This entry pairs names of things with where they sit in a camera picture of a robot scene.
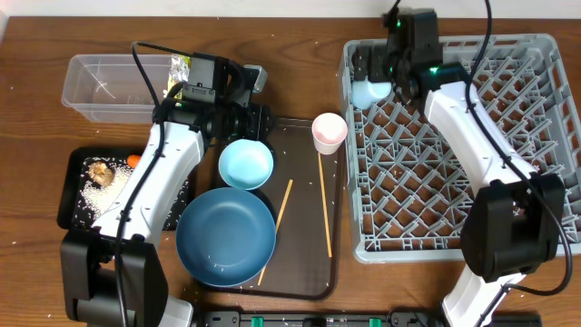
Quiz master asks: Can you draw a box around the grey dishwasher rack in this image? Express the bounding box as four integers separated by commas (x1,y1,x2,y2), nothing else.
339,34,580,263

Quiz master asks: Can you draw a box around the dark blue plate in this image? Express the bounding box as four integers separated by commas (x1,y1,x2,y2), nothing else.
175,187,276,287

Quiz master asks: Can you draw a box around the light blue bowl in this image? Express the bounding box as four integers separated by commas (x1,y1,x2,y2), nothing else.
218,139,274,191

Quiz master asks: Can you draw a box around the black tray bin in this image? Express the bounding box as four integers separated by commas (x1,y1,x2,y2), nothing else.
55,145,197,232

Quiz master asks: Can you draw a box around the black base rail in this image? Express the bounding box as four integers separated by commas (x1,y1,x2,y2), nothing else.
199,310,541,327

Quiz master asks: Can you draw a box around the pink cup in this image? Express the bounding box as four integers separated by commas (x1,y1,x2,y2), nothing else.
311,113,348,155

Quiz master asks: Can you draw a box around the light blue cup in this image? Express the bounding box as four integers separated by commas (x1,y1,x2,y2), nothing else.
351,78,392,110

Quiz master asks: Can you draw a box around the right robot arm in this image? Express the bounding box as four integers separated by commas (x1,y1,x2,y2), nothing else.
350,6,569,326

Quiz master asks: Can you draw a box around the white rice pile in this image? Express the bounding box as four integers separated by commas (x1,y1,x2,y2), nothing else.
72,157,134,229

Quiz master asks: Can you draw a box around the wooden chopstick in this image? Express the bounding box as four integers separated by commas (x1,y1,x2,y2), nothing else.
257,179,293,286
318,153,332,258

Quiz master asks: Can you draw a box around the yellow foil snack wrapper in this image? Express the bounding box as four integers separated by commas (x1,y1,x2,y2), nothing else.
163,54,192,96

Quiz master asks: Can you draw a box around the brown serving tray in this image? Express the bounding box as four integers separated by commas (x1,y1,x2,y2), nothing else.
213,117,346,301

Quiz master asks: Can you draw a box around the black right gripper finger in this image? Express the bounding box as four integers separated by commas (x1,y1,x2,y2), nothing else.
351,45,370,81
368,45,389,83

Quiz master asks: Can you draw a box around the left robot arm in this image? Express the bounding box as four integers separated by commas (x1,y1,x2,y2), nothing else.
60,93,275,326

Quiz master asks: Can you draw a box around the orange carrot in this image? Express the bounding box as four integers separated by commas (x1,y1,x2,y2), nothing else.
126,154,141,168

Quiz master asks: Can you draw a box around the clear plastic bin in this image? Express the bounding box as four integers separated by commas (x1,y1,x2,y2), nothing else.
62,54,172,124

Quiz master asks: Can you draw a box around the brown food scrap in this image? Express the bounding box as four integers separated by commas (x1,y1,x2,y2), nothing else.
88,162,114,187

